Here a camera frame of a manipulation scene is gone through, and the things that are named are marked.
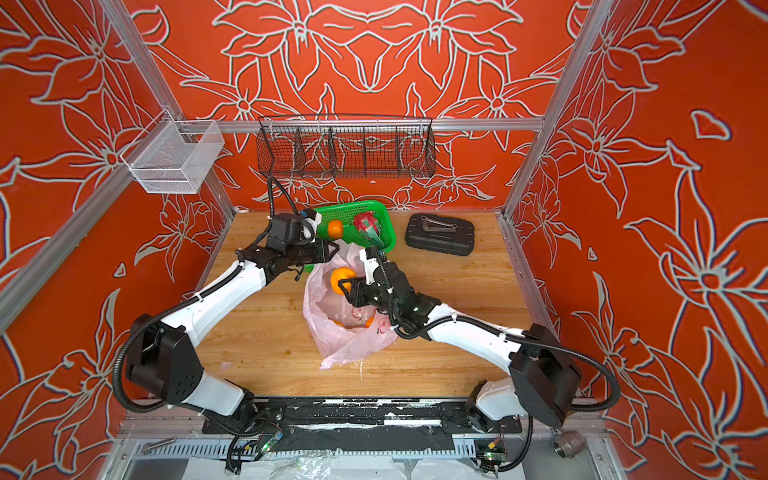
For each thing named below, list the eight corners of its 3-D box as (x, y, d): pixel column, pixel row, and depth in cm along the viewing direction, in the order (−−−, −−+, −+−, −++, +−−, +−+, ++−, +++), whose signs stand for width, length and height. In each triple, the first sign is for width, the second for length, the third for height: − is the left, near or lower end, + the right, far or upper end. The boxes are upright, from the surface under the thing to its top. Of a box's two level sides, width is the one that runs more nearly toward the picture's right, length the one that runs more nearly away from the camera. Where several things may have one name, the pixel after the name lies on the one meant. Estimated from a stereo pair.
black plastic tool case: (403, 247, 110) (404, 235, 104) (409, 222, 118) (410, 210, 113) (469, 259, 106) (474, 247, 101) (470, 232, 114) (475, 220, 109)
